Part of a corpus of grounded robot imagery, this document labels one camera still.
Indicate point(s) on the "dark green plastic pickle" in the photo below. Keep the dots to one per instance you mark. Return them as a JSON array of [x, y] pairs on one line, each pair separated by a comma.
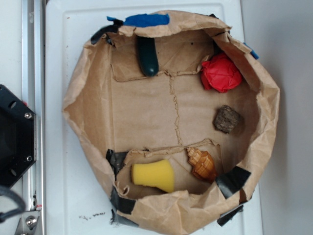
[[147, 56]]

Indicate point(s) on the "brown paper bag tray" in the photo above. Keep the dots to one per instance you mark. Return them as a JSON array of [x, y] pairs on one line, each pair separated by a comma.
[[111, 104]]

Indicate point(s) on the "yellow sponge block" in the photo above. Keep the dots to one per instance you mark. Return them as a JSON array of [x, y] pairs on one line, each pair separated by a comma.
[[157, 175]]

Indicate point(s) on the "brown conch seashell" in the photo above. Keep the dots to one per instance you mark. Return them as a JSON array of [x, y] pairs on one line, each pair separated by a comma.
[[202, 163]]

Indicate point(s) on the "brown rough rock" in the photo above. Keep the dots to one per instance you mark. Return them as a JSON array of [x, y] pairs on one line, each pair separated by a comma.
[[227, 120]]

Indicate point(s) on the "red crumpled paper ball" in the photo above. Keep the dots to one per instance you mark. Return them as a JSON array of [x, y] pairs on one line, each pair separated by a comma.
[[220, 73]]

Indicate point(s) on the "black tape bottom left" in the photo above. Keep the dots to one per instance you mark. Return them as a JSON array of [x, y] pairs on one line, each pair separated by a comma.
[[123, 205]]

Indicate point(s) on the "blue tape top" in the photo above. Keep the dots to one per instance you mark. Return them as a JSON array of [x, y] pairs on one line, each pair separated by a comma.
[[147, 20]]

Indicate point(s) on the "blue tape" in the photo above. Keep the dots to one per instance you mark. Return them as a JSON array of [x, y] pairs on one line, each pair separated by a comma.
[[147, 20], [253, 53]]

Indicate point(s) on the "black tape bottom right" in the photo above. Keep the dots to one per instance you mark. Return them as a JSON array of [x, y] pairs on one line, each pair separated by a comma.
[[231, 182]]

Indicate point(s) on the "black tape top left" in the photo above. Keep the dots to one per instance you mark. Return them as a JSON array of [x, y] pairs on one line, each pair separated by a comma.
[[113, 28]]

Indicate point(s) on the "blue tape right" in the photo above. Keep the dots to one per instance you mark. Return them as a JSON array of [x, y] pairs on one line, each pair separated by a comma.
[[253, 53]]

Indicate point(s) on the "white cutting board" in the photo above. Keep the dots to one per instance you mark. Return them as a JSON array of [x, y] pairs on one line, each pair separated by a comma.
[[75, 203]]

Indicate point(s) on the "black tape lower right edge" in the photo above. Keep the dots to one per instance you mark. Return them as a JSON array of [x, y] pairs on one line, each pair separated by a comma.
[[224, 218]]

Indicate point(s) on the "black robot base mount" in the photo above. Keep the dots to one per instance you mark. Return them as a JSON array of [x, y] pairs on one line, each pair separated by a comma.
[[17, 149]]

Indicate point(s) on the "aluminium extrusion rail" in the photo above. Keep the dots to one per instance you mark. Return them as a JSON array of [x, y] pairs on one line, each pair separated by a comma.
[[32, 221]]

